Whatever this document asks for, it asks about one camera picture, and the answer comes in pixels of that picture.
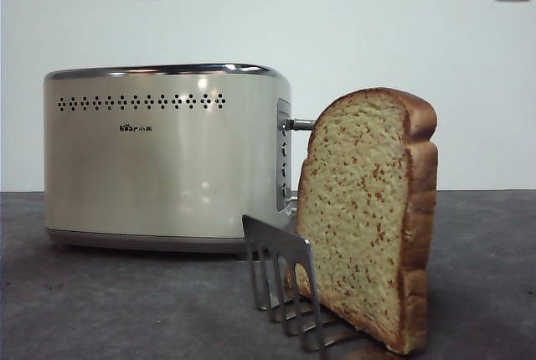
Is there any grey toaster lever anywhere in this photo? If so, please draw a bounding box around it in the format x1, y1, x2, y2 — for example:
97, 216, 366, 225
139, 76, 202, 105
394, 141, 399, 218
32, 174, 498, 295
284, 116, 314, 132

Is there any shiny steel toast rack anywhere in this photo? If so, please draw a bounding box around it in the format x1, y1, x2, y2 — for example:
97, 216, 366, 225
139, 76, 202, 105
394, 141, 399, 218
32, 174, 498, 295
241, 213, 369, 355

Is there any cream steel two-slot toaster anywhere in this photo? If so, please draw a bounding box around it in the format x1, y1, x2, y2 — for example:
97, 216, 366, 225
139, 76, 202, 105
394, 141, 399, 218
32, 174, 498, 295
43, 62, 293, 257

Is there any brown-crusted bread slice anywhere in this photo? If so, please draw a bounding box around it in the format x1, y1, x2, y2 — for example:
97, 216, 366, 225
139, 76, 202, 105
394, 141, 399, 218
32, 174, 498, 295
284, 86, 440, 356

